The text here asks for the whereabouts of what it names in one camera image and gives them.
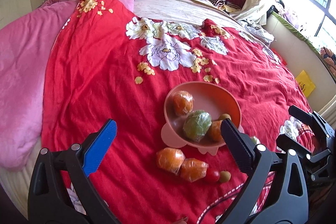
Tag small brown fruit on bed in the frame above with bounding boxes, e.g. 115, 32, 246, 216
219, 170, 231, 183

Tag small brown longan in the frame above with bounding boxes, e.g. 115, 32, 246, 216
218, 113, 231, 121

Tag pink quilt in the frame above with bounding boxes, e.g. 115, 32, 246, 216
1, 0, 134, 171

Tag pink plastic bowl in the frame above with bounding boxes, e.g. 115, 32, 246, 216
161, 81, 243, 156

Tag red cherry tomato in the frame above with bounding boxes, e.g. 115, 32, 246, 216
205, 168, 221, 183

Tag red floral bedspread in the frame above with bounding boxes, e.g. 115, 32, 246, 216
42, 0, 314, 223

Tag beige bed sheet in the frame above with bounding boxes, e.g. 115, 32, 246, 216
133, 0, 245, 31

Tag large wrapped green fruit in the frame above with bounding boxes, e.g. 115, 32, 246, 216
183, 110, 212, 142

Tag small wrapped green fruit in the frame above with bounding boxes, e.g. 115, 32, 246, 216
251, 136, 261, 145

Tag wrapped orange in bowl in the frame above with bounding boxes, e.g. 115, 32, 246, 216
207, 120, 223, 142

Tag patterned cushion on sill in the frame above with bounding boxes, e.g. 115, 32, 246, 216
320, 47, 336, 76

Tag orange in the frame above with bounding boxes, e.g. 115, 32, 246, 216
157, 147, 185, 174
172, 90, 194, 117
180, 158, 209, 182
207, 120, 223, 142

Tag yellow paper sticker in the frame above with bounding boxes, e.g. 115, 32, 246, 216
295, 70, 316, 98

